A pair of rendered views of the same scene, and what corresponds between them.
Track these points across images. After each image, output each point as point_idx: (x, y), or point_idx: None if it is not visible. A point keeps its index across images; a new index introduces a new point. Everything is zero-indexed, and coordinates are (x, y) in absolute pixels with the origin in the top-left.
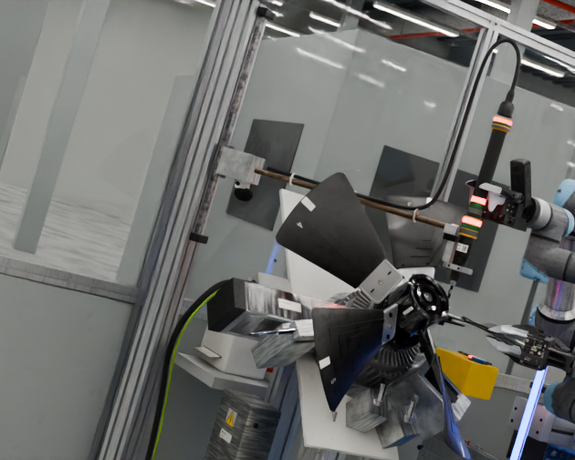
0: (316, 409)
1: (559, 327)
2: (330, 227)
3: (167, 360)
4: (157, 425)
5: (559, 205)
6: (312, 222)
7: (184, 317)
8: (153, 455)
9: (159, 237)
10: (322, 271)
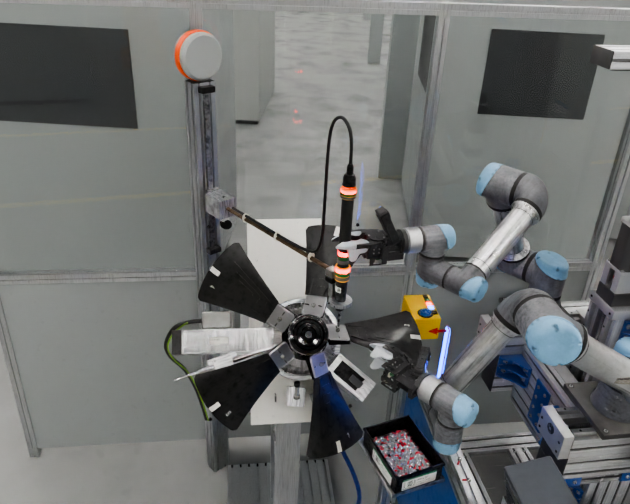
0: (261, 395)
1: (511, 265)
2: (234, 286)
3: (173, 361)
4: (193, 384)
5: (439, 226)
6: (220, 284)
7: (164, 344)
8: (200, 397)
9: None
10: (277, 281)
